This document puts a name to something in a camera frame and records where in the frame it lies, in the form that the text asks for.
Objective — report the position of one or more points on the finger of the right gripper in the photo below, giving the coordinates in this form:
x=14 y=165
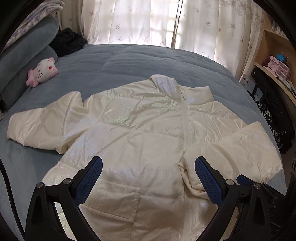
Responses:
x=244 y=181

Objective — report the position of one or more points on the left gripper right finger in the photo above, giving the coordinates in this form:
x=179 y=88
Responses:
x=228 y=196

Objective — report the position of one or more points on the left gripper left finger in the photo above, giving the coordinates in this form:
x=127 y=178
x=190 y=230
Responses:
x=43 y=222

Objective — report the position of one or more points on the white puffer jacket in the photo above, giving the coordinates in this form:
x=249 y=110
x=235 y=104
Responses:
x=148 y=134

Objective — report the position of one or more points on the white labelled box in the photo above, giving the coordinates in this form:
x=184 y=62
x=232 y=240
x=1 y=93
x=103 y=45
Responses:
x=248 y=83

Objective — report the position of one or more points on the pink drawer organizer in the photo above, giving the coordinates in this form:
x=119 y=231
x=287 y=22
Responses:
x=278 y=68

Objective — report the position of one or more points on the small blue box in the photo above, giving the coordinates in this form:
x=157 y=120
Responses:
x=281 y=57

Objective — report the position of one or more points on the wooden shelf desk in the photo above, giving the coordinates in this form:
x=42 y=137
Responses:
x=272 y=42

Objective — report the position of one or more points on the blue grey lower pillow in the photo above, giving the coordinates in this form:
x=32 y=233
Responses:
x=17 y=85

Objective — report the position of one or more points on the blue grey pillow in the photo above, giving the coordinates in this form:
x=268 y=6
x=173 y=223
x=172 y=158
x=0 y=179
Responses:
x=24 y=49
x=17 y=85

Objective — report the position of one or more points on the right floral sheer curtain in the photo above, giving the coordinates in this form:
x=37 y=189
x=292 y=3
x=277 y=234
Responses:
x=228 y=32

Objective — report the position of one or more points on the floral sheer curtain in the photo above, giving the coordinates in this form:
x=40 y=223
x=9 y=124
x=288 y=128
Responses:
x=228 y=32
x=122 y=22

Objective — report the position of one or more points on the pink white cat plush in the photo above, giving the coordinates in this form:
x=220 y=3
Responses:
x=44 y=71

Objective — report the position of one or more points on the blue fleece bed blanket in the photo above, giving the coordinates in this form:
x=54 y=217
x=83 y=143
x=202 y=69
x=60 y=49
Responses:
x=100 y=67

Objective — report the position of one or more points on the left floral sheer curtain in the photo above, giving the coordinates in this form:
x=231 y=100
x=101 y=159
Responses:
x=122 y=22

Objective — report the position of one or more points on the black fuzzy garment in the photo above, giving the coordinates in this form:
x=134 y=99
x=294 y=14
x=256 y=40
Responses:
x=67 y=42

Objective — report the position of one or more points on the blue grey upper pillow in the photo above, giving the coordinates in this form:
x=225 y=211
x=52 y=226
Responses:
x=24 y=49

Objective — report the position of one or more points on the floral patterned blanket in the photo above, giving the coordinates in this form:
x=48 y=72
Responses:
x=45 y=9

